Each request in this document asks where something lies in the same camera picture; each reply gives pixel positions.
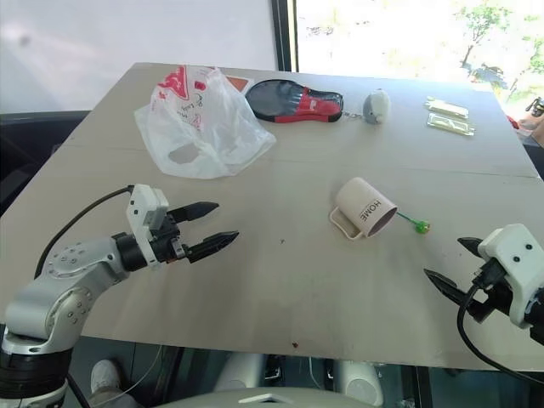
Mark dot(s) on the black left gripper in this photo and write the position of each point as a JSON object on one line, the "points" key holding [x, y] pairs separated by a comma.
{"points": [[168, 244]]}

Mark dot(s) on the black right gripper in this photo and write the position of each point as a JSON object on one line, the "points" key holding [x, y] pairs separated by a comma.
{"points": [[493, 297]]}

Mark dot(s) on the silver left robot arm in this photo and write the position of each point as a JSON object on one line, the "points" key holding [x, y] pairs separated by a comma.
{"points": [[64, 263]]}

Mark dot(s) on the green stick toy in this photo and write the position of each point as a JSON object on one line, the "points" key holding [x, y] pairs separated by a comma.
{"points": [[421, 227]]}

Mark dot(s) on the white red-printed plastic bag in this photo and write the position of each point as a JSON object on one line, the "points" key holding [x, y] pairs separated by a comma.
{"points": [[212, 123]]}

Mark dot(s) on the beige HOME mug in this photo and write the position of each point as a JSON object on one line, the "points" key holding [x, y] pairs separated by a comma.
{"points": [[361, 204]]}

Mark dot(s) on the clear small packet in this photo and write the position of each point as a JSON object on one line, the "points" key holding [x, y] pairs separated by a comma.
{"points": [[446, 108], [450, 124]]}

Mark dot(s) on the black and red zip case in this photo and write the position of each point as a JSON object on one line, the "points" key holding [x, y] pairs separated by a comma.
{"points": [[272, 100]]}

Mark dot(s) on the white rounded robot leg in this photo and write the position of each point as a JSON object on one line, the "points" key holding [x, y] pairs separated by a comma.
{"points": [[240, 372], [363, 382]]}

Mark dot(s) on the white card with orange triangle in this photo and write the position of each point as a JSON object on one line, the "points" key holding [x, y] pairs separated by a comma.
{"points": [[240, 83]]}

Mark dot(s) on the small red object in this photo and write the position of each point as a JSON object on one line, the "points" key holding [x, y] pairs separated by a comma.
{"points": [[514, 123]]}

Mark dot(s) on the white shoe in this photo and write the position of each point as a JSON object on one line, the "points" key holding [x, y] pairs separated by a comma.
{"points": [[106, 376]]}

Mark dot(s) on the small black object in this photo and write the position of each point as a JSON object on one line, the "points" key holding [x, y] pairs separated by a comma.
{"points": [[536, 106]]}

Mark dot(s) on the dark seat beside table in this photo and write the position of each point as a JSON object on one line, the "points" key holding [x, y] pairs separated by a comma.
{"points": [[30, 144]]}

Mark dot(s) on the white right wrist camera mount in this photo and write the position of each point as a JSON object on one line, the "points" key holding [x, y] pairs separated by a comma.
{"points": [[516, 263]]}

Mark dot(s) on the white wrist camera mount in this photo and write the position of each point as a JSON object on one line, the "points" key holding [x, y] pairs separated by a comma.
{"points": [[516, 263], [140, 212]]}

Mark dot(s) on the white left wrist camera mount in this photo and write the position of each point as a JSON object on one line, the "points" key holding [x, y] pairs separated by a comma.
{"points": [[140, 212]]}

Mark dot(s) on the black window frame post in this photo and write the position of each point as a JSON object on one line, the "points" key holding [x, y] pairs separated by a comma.
{"points": [[284, 34]]}

